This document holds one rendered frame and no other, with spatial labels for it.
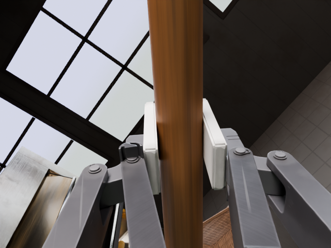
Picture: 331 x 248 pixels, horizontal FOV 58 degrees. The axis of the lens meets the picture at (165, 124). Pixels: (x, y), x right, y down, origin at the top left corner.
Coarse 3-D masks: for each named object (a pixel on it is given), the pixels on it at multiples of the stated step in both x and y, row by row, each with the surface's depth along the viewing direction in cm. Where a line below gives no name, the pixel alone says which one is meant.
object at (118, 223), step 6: (120, 204) 186; (114, 210) 195; (120, 210) 182; (120, 216) 177; (120, 222) 173; (108, 228) 190; (108, 234) 182; (108, 240) 175; (114, 240) 161; (108, 246) 169; (114, 246) 157
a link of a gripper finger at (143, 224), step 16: (128, 144) 15; (128, 160) 15; (144, 160) 15; (128, 176) 14; (144, 176) 14; (128, 192) 13; (144, 192) 13; (128, 208) 12; (144, 208) 12; (128, 224) 11; (144, 224) 11; (160, 224) 11; (144, 240) 10; (160, 240) 10
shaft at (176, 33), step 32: (160, 0) 15; (192, 0) 15; (160, 32) 16; (192, 32) 16; (160, 64) 16; (192, 64) 16; (160, 96) 17; (192, 96) 17; (160, 128) 18; (192, 128) 18; (160, 160) 20; (192, 160) 19; (192, 192) 20; (192, 224) 21
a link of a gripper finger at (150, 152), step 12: (144, 120) 19; (144, 132) 17; (156, 132) 17; (144, 144) 16; (156, 144) 16; (144, 156) 16; (156, 156) 16; (156, 168) 16; (156, 180) 16; (156, 192) 17
